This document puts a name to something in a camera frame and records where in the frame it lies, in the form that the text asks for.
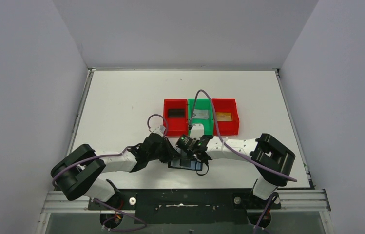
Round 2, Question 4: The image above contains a black leather card holder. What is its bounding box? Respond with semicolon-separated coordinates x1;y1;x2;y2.
168;159;203;171

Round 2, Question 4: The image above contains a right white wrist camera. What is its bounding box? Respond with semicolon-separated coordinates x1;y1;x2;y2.
189;123;205;139

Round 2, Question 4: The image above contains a green bin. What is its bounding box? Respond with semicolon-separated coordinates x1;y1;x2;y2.
188;99;214;135

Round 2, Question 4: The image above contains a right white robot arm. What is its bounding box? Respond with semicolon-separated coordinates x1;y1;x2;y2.
176;133;297;200

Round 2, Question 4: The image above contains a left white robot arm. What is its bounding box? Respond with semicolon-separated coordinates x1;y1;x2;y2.
51;133;181;202

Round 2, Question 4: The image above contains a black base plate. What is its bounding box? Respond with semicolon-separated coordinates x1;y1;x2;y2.
87;189;281;227

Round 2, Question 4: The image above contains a black card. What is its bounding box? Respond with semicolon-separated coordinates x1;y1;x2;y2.
167;109;186;118

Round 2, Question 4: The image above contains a gold card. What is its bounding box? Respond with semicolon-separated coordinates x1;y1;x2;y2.
216;112;232;122

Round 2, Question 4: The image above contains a silver card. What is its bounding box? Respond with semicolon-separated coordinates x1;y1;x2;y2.
192;109;210;119

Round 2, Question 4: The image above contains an aluminium frame rail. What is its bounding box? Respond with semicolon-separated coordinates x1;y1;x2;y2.
35;189;335;234

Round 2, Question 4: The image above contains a red bin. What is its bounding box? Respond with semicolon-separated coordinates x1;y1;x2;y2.
212;98;240;136
163;99;189;137

